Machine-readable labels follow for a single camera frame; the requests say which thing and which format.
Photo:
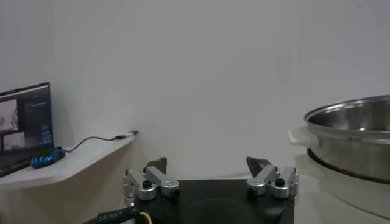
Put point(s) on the stainless steel steamer basket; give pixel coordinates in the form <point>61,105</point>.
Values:
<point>350,152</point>

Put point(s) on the blue computer mouse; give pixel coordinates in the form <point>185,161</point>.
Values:
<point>47,159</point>

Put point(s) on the white side desk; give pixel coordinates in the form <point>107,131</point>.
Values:
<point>76,164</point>

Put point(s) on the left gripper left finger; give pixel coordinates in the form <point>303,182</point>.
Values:
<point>152,182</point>

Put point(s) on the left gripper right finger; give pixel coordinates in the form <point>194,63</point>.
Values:
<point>268,179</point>

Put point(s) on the white electric cooker base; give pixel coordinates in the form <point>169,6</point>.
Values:
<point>335,198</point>

